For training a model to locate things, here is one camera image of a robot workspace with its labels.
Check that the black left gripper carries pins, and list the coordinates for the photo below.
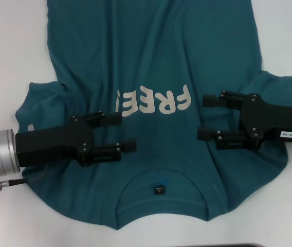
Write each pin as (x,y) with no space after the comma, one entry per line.
(45,146)

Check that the black flat panel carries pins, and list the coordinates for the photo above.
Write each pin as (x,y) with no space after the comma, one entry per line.
(238,245)

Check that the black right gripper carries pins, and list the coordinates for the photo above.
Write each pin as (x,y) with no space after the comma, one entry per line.
(272,121)

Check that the teal t-shirt with FREE print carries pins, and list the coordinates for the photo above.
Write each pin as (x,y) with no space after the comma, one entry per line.
(148,51)

